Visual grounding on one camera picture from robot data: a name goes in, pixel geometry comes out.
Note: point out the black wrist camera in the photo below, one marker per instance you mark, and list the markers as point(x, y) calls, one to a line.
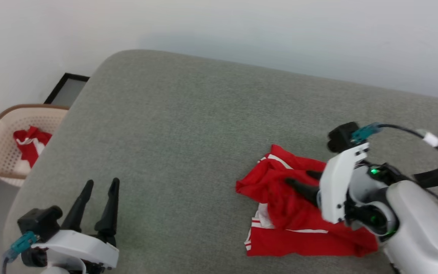
point(340, 137)
point(40, 222)

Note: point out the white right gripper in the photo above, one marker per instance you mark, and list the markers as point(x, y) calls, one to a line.
point(337, 186)

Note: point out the red and white jersey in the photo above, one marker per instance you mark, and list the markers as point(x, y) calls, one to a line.
point(280, 236)

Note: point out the red garment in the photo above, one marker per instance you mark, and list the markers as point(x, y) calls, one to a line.
point(29, 150)

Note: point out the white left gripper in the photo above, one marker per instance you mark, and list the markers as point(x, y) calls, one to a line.
point(78, 251)

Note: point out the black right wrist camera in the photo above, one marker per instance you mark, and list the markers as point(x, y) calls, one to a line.
point(340, 137)

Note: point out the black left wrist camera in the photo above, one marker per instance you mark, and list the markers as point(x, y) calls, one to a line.
point(40, 222)

